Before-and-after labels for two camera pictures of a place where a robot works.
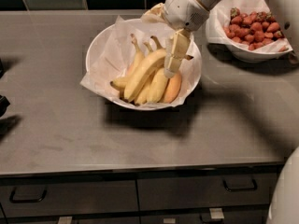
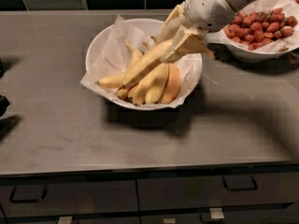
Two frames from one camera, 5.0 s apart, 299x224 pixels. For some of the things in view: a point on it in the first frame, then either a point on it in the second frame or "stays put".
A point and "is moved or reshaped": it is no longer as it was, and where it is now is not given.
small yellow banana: x=147 y=92 → x=122 y=93
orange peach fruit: x=173 y=89 stays put
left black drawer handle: x=19 y=201 stays put
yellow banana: x=145 y=69 is moved or reshaped
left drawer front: x=68 y=196 stays put
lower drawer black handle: x=207 y=219 stays put
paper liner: x=247 y=0 → x=290 y=6
